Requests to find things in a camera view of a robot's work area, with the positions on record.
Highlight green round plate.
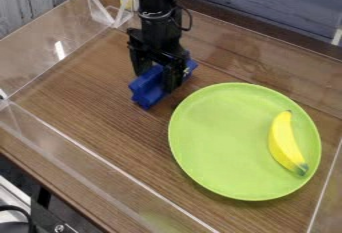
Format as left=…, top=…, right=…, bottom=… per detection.
left=169, top=82, right=322, bottom=201

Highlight yellow toy banana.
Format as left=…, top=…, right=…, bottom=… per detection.
left=269, top=110, right=309, bottom=176

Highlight clear acrylic enclosure wall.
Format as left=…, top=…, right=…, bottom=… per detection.
left=0, top=0, right=342, bottom=233

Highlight black cable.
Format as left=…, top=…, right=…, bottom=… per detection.
left=0, top=205, right=35, bottom=233

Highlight clear acrylic corner bracket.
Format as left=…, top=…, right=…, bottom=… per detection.
left=87, top=0, right=134, bottom=29

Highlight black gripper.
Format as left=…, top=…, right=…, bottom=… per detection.
left=127, top=11, right=191, bottom=93

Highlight blue cross-shaped block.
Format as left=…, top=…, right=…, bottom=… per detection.
left=127, top=58, right=201, bottom=111

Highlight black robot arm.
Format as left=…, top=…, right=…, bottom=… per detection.
left=127, top=0, right=191, bottom=93

